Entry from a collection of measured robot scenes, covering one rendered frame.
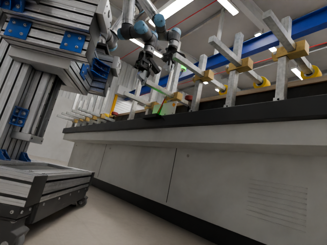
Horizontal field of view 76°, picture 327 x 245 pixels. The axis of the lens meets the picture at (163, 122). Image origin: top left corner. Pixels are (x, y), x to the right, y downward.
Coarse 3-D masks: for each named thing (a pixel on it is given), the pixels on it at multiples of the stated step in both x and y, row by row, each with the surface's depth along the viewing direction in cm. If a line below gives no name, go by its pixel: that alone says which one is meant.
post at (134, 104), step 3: (138, 81) 195; (138, 84) 193; (138, 87) 192; (141, 87) 194; (135, 90) 194; (138, 90) 192; (135, 93) 192; (138, 93) 192; (138, 96) 192; (132, 102) 191; (135, 102) 190; (132, 105) 189; (135, 105) 189; (132, 108) 187; (135, 108) 189; (132, 111) 187; (129, 114) 188; (132, 114) 187; (129, 117) 186; (132, 117) 187
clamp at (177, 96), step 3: (174, 93) 145; (177, 93) 143; (180, 93) 144; (174, 96) 144; (177, 96) 143; (180, 96) 144; (165, 99) 152; (168, 99) 149; (171, 99) 146; (174, 99) 145; (177, 99) 144; (180, 99) 144
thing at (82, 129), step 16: (320, 96) 76; (192, 112) 124; (208, 112) 114; (224, 112) 106; (240, 112) 99; (256, 112) 92; (272, 112) 87; (288, 112) 82; (304, 112) 78; (320, 112) 74; (64, 128) 341; (80, 128) 277; (96, 128) 233; (112, 128) 201; (128, 128) 178; (144, 128) 164
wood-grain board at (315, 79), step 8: (304, 80) 103; (312, 80) 101; (320, 80) 98; (256, 88) 122; (264, 88) 118; (272, 88) 115; (216, 96) 144; (224, 96) 139; (128, 112) 236; (136, 112) 222
